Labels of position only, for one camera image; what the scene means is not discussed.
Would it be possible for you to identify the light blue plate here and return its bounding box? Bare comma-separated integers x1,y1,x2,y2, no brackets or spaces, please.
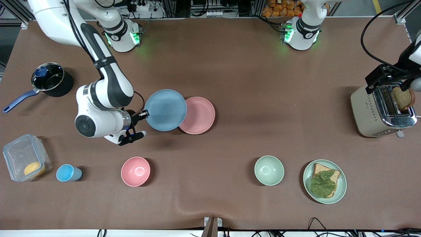
145,89,187,132

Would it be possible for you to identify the pink plate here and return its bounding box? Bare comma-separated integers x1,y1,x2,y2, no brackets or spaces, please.
179,96,216,135

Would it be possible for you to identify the brown toast slice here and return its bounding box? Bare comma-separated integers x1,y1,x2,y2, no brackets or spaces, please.
391,86,416,111

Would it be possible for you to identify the beige steel toaster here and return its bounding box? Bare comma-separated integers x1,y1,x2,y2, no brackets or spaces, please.
350,83,417,138

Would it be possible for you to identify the pink bowl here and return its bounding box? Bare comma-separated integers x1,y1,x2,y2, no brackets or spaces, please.
121,156,151,187

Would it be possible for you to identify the light blue cup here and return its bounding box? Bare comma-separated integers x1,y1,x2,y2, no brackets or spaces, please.
56,164,83,182

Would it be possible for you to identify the bread slice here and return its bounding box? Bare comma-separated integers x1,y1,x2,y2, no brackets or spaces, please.
311,163,341,198

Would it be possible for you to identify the glass lid blue knob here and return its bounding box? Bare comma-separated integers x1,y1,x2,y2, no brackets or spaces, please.
31,63,65,92

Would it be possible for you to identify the pale green plate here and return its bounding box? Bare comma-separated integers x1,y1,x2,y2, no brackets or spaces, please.
303,159,347,204

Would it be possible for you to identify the white power strip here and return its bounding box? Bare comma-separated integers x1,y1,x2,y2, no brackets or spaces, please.
129,0,154,12

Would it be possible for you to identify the green lettuce leaf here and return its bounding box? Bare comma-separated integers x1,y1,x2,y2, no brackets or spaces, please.
310,169,336,198

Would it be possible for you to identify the yellow round food piece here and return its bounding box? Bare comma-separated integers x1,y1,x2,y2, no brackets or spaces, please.
24,162,46,178

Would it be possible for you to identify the brown table cover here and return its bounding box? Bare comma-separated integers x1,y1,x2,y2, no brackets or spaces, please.
0,16,421,231

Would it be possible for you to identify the clear plastic lidded container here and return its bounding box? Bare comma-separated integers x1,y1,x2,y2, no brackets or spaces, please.
3,134,52,182

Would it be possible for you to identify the pale green bowl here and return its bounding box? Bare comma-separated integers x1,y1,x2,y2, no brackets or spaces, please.
254,155,285,186

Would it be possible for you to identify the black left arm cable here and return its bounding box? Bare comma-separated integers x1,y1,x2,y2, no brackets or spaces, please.
360,0,421,71

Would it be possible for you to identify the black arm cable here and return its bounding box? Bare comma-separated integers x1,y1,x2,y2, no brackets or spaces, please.
360,0,421,71
62,0,145,114

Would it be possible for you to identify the black pot blue handle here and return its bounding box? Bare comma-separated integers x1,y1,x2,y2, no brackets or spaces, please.
3,63,74,113

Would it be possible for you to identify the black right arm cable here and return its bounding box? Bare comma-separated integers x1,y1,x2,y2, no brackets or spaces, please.
62,0,145,114

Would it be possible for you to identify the black looped floor cable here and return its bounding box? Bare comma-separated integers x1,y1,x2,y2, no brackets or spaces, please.
308,217,330,237

